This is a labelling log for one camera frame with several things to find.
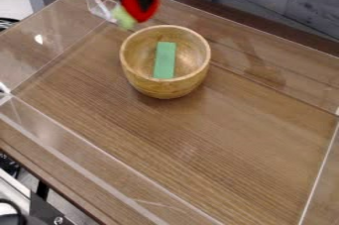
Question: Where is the red plush fruit green leaf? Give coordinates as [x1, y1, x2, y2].
[110, 0, 160, 30]

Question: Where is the wooden bowl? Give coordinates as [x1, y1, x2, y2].
[118, 25, 212, 99]

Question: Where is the green rectangular block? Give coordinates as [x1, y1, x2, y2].
[152, 42, 176, 79]

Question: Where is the clear acrylic enclosure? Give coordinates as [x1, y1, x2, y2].
[0, 0, 339, 225]

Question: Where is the black metal bracket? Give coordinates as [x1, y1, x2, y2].
[26, 193, 76, 225]

